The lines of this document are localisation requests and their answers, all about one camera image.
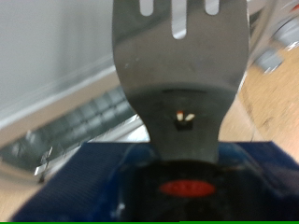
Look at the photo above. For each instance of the black slotted spatula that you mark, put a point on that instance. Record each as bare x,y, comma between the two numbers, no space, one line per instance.
180,71

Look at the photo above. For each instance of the blue spatula grip block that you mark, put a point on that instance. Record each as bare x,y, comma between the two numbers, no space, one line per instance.
78,186

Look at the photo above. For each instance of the silver toaster oven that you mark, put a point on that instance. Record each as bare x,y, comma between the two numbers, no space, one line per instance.
46,46

